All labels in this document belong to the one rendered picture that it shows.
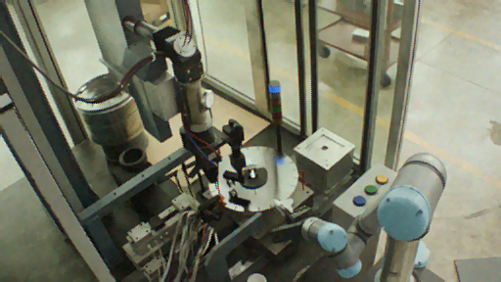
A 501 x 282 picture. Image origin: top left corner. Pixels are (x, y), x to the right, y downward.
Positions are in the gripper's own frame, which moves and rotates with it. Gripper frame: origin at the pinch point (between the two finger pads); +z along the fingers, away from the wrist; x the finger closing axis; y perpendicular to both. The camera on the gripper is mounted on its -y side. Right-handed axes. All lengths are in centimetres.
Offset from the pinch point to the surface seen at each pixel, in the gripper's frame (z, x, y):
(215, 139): -9.8, 36.3, -12.7
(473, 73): 127, -21, 265
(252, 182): 8.1, 14.1, -1.4
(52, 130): 27, 59, -59
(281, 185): 3.5, 9.8, 6.6
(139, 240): 17, 11, -47
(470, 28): 175, 11, 338
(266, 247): 1.1, -7.6, -7.7
